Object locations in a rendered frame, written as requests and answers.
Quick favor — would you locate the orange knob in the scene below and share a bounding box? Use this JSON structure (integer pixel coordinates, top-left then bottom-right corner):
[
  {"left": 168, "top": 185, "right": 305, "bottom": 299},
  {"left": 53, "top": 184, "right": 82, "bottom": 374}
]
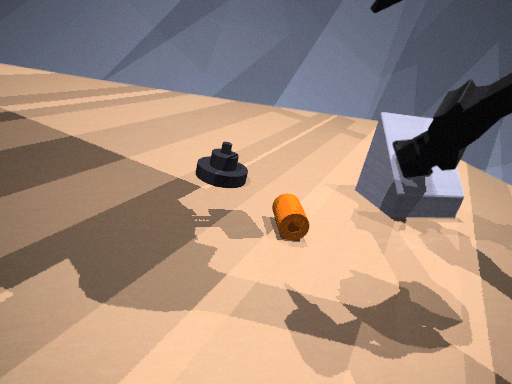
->
[{"left": 272, "top": 194, "right": 309, "bottom": 241}]

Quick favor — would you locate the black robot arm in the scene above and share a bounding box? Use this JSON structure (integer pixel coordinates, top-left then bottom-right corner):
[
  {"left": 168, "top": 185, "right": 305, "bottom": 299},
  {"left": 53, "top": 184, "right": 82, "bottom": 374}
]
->
[{"left": 392, "top": 73, "right": 512, "bottom": 178}]

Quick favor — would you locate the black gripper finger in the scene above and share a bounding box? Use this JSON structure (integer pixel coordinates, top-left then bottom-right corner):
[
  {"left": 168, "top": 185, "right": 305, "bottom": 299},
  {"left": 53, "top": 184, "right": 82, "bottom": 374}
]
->
[{"left": 370, "top": 0, "right": 402, "bottom": 13}]

